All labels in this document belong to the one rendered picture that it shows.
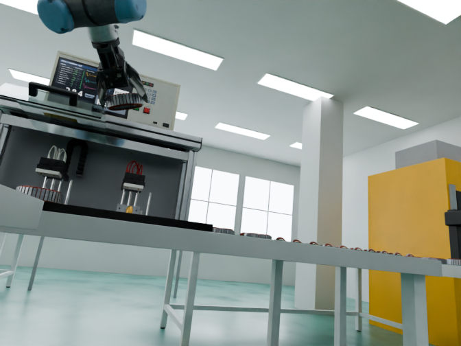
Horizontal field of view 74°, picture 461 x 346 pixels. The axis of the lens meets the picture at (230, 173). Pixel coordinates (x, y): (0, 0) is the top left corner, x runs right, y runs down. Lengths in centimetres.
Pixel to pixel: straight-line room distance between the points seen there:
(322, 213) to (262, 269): 392
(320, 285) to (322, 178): 153
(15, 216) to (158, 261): 709
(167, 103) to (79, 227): 66
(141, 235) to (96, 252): 667
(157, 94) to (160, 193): 38
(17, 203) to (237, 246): 51
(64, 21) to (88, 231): 44
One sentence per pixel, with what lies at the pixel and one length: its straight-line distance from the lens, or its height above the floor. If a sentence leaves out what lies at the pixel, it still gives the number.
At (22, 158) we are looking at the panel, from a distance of 129.
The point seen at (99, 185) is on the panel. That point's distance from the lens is 124.
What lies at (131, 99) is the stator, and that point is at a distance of 98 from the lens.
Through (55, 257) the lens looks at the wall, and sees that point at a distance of 745.
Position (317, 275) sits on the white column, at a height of 51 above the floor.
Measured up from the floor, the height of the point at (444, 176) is 173.
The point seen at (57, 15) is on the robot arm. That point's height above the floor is 114.
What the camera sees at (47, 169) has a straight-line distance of 105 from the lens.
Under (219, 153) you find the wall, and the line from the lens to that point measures 812.
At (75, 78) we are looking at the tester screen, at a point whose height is 123.
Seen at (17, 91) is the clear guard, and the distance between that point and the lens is 95.
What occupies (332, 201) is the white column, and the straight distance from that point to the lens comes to 488.
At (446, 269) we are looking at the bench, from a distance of 166.
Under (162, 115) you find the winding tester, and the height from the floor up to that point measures 118.
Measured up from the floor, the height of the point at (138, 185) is 88.
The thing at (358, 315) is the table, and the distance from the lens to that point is 402.
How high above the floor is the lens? 71
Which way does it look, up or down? 14 degrees up
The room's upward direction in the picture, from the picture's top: 6 degrees clockwise
